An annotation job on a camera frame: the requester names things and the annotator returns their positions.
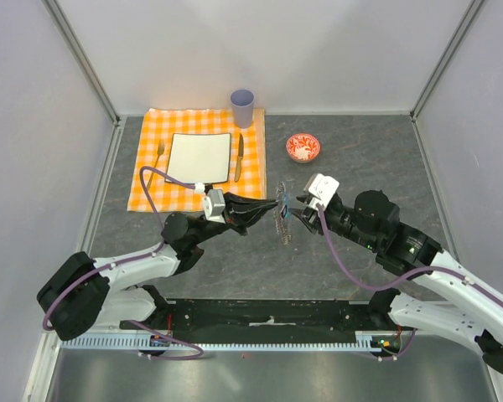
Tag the slotted cable duct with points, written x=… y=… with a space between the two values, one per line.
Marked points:
x=143 y=341

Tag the red patterned bowl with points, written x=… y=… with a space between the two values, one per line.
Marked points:
x=303 y=147

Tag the gold fork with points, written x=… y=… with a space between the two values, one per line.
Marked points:
x=160 y=152

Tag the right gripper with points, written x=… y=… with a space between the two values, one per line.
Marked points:
x=311 y=219

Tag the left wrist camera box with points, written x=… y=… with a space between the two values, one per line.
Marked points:
x=214 y=205

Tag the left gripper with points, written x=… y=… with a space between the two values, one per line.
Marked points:
x=241 y=212

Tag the orange checkered cloth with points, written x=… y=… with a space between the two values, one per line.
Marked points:
x=161 y=125

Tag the white square plate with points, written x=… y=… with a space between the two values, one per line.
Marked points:
x=200 y=158

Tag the black key tag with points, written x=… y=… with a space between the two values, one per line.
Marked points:
x=285 y=212

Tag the lilac plastic cup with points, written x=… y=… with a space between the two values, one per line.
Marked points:
x=242 y=105

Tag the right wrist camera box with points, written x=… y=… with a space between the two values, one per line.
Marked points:
x=319 y=190

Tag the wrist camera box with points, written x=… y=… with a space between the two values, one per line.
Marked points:
x=319 y=190
x=214 y=205

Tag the gold knife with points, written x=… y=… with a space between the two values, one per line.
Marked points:
x=239 y=159

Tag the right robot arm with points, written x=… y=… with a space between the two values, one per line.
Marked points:
x=432 y=291

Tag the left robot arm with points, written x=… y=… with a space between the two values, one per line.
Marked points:
x=86 y=292

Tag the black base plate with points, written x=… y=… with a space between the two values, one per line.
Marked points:
x=188 y=315

